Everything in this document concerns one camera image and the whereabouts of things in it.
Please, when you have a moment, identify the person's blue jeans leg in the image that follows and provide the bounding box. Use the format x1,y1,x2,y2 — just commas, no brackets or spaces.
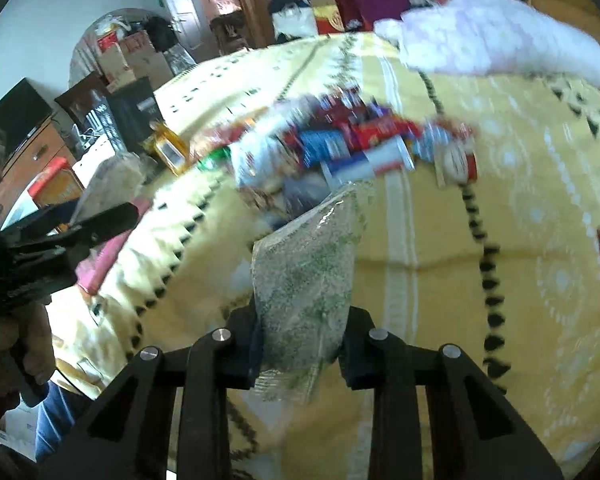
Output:
32,382,99,464

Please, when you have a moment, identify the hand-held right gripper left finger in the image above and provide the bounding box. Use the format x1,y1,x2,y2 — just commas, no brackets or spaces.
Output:
45,304,264,480

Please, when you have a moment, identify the dark wooden chair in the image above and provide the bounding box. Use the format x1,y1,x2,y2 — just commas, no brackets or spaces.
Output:
55,72,112,132

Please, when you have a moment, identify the small cardboard box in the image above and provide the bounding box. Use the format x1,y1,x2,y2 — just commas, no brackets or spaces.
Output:
97,40,137,86

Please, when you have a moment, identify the black television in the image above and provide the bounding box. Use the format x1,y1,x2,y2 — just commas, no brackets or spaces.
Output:
0,77,56,161

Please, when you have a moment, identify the white door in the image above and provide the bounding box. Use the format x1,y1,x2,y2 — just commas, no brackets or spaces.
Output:
151,0,202,61

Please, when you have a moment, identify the pile of snack packets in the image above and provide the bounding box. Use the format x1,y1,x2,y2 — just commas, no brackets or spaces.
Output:
190,85,481,223

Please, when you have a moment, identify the white tote bag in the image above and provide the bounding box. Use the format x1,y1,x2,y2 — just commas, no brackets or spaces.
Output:
272,4,319,44

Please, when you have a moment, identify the red box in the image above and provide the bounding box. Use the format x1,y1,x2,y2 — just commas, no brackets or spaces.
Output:
27,157,86,209

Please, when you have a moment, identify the large cardboard box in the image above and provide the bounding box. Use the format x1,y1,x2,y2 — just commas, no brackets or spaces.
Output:
122,30,177,83

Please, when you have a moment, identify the wooden dresser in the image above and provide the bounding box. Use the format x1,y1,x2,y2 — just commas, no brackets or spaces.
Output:
0,114,77,213

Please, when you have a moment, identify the white pink pillow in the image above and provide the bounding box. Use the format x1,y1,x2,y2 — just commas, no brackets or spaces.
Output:
374,0,600,89

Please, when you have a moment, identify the clear speckled snack packet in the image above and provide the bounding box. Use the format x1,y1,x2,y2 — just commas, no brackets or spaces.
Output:
70,154,147,227
250,180,377,406

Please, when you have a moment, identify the pink snack packet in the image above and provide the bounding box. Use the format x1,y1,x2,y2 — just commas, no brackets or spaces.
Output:
74,200,151,296

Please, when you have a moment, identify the yellow patterned blanket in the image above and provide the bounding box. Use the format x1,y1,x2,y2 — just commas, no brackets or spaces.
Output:
47,32,600,480

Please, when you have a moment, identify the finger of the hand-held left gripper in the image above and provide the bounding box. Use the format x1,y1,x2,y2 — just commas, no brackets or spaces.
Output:
10,203,141,267
0,199,82,247

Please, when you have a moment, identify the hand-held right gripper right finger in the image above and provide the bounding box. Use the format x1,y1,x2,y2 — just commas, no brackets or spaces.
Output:
340,304,566,480

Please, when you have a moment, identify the yellow snack packet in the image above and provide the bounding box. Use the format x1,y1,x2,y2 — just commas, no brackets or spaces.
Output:
149,120,192,177

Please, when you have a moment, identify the person's left hand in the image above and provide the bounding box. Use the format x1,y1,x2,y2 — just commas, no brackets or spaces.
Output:
0,301,57,407

